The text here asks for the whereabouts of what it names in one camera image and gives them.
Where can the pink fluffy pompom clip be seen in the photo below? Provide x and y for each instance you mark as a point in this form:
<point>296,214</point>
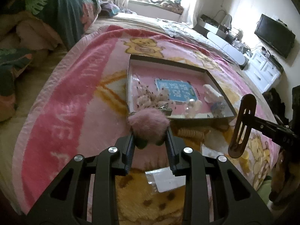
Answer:
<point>149,126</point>

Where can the brown oval hair barrette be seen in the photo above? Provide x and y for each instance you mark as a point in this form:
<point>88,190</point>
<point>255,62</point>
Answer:
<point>242,127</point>

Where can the white earring card packet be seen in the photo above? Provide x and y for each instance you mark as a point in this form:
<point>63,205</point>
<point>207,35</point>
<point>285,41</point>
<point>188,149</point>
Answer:
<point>162,180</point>

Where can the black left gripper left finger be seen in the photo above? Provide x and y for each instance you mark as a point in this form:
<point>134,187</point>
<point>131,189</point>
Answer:
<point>126,148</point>

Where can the white bench beside bed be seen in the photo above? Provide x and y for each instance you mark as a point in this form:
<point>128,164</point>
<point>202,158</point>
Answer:
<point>218,37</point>

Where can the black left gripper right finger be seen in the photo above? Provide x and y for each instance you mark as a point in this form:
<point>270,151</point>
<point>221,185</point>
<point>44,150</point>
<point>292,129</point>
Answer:
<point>174,147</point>

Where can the black flat screen television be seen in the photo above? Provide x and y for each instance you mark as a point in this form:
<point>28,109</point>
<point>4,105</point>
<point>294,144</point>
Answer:
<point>276,35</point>

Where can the floral dark green duvet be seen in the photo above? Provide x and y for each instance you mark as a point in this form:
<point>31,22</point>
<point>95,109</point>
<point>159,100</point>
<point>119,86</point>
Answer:
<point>30,29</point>

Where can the purple blue pillow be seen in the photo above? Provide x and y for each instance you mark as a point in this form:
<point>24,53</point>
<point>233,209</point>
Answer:
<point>108,9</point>

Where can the small blue grey box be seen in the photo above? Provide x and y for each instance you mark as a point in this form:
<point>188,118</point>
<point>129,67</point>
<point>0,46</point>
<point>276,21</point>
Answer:
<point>220,109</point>

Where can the white drawer cabinet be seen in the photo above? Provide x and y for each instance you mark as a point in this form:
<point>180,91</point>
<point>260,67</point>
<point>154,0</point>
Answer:
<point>262,72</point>

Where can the shallow cardboard box tray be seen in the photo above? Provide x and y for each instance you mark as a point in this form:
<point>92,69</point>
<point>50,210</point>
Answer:
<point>183,81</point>

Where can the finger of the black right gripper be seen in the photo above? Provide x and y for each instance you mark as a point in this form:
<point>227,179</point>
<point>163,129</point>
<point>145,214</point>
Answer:
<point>267,128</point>

